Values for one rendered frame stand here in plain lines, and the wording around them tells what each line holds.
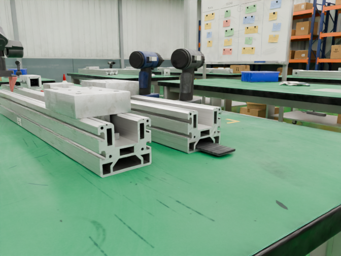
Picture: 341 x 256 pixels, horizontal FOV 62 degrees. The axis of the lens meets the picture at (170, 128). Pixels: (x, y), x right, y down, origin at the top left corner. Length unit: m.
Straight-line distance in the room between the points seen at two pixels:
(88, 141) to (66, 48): 12.29
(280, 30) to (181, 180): 3.30
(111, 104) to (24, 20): 12.01
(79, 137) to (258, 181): 0.31
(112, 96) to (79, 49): 12.38
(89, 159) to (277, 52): 3.30
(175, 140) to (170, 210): 0.25
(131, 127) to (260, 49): 3.37
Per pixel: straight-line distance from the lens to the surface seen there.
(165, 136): 0.62
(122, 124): 0.52
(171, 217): 0.35
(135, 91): 0.86
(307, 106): 1.97
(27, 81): 2.19
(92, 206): 0.38
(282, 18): 3.67
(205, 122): 0.62
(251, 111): 4.76
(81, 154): 0.52
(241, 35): 4.01
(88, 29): 13.07
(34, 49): 12.46
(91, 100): 0.51
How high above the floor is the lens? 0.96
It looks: 13 degrees down
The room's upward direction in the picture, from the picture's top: straight up
